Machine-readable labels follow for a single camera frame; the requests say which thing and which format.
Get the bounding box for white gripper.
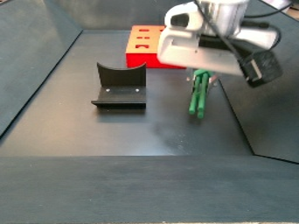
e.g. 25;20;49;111
157;2;248;75

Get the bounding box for green three-prong object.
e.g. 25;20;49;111
188;69;210;119

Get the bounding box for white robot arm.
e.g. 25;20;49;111
157;0;278;76

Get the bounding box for black curved fixture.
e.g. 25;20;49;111
90;64;145;109

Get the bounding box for red shape-sorter block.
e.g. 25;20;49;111
125;24;181;69

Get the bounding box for black cable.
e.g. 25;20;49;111
192;0;257;74

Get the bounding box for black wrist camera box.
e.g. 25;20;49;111
238;51;282;88

